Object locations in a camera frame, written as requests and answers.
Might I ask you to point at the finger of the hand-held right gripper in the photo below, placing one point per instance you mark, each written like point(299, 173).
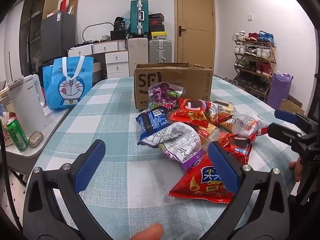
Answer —
point(285, 115)
point(280, 131)

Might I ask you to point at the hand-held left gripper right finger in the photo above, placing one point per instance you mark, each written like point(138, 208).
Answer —
point(222, 167)

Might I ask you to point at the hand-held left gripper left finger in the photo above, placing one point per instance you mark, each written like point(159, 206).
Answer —
point(90, 165)

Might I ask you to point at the small red cookie packet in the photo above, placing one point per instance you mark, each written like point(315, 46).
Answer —
point(237, 145)

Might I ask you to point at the red cone chips packet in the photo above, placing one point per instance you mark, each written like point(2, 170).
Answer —
point(197, 180)

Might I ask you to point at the silver purple snack packet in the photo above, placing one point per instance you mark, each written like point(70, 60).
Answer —
point(180, 140)

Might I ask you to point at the clear cracker packet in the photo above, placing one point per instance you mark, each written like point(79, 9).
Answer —
point(222, 107)

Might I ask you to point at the blue snack packet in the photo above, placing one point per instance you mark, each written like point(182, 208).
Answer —
point(152, 122)

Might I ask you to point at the brown cardboard shipping box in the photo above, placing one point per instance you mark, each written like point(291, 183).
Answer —
point(190, 82)

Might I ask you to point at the purple candy packet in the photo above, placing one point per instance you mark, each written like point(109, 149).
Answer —
point(160, 92)

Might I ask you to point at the person's right hand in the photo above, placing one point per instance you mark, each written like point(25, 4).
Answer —
point(296, 172)

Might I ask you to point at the person's left hand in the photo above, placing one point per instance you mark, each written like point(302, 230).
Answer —
point(147, 232)

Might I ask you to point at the printed cardboard box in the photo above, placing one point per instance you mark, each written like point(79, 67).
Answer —
point(291, 106)

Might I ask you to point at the purple rolled mat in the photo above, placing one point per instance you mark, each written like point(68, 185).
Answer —
point(278, 92)

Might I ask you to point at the shoe rack with shoes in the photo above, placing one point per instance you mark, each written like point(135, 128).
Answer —
point(263, 67)

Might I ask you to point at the golden shoe rack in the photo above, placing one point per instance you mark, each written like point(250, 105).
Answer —
point(253, 71)

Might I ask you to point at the grey side table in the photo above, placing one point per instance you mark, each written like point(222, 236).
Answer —
point(35, 155)

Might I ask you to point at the beige earbuds case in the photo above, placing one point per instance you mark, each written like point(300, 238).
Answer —
point(35, 140)

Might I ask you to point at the black sneakers pile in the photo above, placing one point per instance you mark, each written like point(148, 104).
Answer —
point(229, 81)

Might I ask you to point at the green drink can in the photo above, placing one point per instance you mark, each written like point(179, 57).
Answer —
point(16, 135)

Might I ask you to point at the blue cartoon tote bag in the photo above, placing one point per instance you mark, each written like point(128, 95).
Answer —
point(70, 87)

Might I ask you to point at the white electric kettle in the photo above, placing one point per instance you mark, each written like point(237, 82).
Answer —
point(27, 105)

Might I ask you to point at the wicker basket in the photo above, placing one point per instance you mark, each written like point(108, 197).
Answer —
point(98, 70)

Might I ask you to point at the white drawer chest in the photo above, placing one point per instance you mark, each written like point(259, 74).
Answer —
point(116, 65)

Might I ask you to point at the beige suitcase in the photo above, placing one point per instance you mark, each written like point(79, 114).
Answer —
point(137, 55)

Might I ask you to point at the wooden door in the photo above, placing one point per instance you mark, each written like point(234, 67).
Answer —
point(197, 30)

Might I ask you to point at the grey refrigerator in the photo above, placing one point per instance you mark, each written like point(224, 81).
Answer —
point(57, 37)

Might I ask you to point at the silver suitcase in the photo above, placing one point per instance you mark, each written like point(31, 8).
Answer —
point(160, 51)

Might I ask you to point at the black storage box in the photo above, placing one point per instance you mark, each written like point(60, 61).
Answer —
point(118, 35)

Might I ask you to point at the silver oval hoop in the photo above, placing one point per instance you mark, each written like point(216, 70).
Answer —
point(100, 23)

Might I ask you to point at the black bag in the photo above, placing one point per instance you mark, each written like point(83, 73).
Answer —
point(120, 25)

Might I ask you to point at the yellow black shoe box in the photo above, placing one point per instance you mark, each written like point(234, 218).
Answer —
point(159, 35)

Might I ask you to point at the dark glass cabinet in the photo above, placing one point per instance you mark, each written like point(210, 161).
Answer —
point(30, 30)

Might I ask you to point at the teal suitcase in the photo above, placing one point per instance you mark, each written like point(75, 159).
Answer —
point(136, 17)

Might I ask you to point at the black red shoe box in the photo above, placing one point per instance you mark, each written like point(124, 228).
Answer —
point(157, 22)

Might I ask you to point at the flat cardboard pieces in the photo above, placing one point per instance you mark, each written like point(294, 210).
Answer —
point(73, 6)

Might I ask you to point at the large cardboard sheet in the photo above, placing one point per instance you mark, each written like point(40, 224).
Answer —
point(51, 0)

